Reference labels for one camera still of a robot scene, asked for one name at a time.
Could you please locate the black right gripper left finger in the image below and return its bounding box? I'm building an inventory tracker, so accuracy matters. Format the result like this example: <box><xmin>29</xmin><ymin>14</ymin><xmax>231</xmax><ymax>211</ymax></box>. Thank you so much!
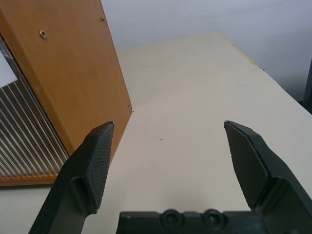
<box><xmin>27</xmin><ymin>120</ymin><xmax>115</xmax><ymax>234</ymax></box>

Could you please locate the cream table with black frame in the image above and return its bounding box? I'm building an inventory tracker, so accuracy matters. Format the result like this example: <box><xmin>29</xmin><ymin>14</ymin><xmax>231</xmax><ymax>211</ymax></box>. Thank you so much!
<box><xmin>303</xmin><ymin>56</ymin><xmax>312</xmax><ymax>111</ymax></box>

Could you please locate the ribbed glass sliding door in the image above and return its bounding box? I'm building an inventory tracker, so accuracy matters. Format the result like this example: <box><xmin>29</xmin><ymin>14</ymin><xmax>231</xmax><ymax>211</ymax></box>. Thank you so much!
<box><xmin>0</xmin><ymin>31</ymin><xmax>71</xmax><ymax>181</ymax></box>

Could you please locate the wooden tabletop cabinet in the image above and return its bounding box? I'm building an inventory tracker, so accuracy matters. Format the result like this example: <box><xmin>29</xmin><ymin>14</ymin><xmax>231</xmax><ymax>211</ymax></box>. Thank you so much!
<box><xmin>0</xmin><ymin>0</ymin><xmax>134</xmax><ymax>187</ymax></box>

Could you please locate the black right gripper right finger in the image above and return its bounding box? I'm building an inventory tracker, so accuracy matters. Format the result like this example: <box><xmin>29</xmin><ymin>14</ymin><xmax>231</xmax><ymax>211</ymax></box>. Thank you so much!
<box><xmin>223</xmin><ymin>120</ymin><xmax>312</xmax><ymax>234</ymax></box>

